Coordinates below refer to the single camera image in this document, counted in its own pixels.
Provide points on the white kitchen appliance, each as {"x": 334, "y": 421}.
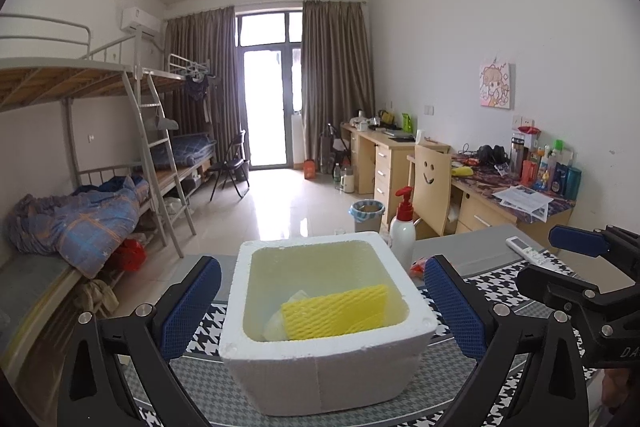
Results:
{"x": 365, "y": 121}

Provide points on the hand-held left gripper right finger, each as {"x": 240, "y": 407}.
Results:
{"x": 455, "y": 307}

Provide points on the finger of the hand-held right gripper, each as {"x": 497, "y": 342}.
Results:
{"x": 577, "y": 241}
{"x": 545, "y": 282}

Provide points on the white foam box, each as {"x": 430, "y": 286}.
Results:
{"x": 320, "y": 377}

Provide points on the folded blue bedding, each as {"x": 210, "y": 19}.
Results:
{"x": 185, "y": 152}

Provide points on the blue plaid quilt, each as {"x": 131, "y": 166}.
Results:
{"x": 75, "y": 227}

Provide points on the white remote control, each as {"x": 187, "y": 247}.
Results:
{"x": 530, "y": 252}

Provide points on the black headphones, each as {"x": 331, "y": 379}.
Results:
{"x": 492, "y": 154}

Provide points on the wooden chair with smiley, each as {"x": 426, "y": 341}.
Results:
{"x": 430, "y": 192}

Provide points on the glass balcony door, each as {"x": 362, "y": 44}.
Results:
{"x": 270, "y": 97}

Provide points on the printed paper sheets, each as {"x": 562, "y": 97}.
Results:
{"x": 522, "y": 202}

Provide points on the wooden desk with patterned cover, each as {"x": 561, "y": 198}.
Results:
{"x": 480, "y": 212}

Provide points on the red plastic bag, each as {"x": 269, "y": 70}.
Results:
{"x": 127, "y": 257}

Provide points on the wooden desk with drawers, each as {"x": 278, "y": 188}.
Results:
{"x": 380, "y": 162}

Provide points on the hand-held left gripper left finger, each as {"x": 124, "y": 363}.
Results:
{"x": 192, "y": 307}

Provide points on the orange container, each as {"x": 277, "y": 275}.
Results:
{"x": 309, "y": 169}

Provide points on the grey metal bunk bed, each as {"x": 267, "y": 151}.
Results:
{"x": 65, "y": 82}
{"x": 185, "y": 72}

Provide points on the white air conditioner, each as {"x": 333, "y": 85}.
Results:
{"x": 140, "y": 22}

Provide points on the white jug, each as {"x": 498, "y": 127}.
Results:
{"x": 348, "y": 183}

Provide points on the houndstooth table mat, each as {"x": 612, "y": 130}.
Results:
{"x": 200, "y": 387}

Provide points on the green tissue pack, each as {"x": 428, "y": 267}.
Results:
{"x": 280, "y": 324}

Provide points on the beige cloth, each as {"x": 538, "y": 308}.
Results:
{"x": 97, "y": 297}

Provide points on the red snack packet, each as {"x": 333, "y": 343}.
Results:
{"x": 417, "y": 267}

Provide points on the white lotion pump bottle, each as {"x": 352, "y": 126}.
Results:
{"x": 402, "y": 232}

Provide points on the person's right hand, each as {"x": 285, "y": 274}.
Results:
{"x": 615, "y": 389}

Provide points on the grey trash bin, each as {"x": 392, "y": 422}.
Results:
{"x": 367, "y": 219}

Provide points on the black trolley bag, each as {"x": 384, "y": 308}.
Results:
{"x": 334, "y": 152}

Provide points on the yellow foam net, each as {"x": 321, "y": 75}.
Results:
{"x": 335, "y": 314}

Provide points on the pink cartoon wall poster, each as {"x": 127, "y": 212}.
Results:
{"x": 497, "y": 86}

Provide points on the green packet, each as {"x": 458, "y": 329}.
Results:
{"x": 408, "y": 123}

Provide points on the black folding chair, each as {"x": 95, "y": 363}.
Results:
{"x": 230, "y": 172}

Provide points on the row of toiletry bottles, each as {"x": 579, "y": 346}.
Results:
{"x": 550, "y": 172}

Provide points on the dark hanging clothes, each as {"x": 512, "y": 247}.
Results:
{"x": 196, "y": 88}

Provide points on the brown curtain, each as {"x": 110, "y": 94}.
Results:
{"x": 205, "y": 72}
{"x": 337, "y": 72}

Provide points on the yellow bag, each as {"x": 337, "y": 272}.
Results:
{"x": 462, "y": 171}

